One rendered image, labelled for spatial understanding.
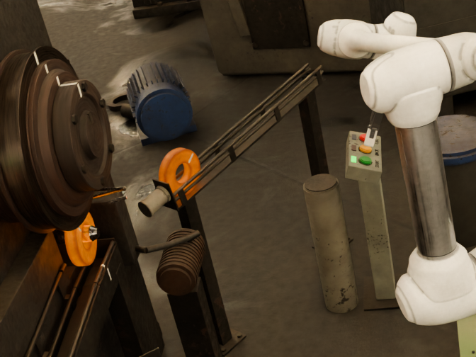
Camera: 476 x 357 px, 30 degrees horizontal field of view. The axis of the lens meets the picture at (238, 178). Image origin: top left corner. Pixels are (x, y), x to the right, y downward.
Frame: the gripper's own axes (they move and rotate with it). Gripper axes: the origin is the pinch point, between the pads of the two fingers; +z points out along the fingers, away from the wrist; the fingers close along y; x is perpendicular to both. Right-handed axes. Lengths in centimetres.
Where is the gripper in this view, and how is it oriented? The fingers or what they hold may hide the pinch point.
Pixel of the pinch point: (370, 136)
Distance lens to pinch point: 285.8
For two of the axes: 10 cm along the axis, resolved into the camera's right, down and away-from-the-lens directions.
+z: -1.5, 8.3, 5.4
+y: -1.3, 5.3, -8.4
